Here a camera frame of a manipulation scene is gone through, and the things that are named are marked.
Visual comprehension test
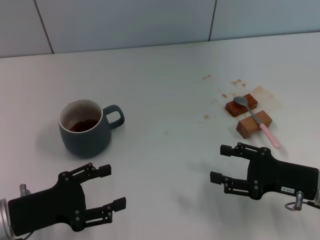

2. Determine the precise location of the dark reddish wooden block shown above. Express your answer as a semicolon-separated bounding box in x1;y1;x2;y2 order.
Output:
224;93;259;118

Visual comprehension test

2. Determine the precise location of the light brown wooden block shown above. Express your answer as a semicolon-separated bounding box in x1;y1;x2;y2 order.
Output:
236;109;273;140

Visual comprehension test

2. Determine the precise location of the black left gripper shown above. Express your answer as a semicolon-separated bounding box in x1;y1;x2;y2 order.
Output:
8;162;127;237

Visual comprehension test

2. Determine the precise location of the pink handled metal spoon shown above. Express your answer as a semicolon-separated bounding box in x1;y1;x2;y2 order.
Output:
233;96;281;150

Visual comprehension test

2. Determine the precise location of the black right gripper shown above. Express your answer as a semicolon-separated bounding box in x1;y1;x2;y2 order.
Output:
210;142;320;201

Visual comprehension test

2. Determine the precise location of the dark grey ceramic cup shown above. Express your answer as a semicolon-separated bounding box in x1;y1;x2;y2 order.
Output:
58;99;126;159

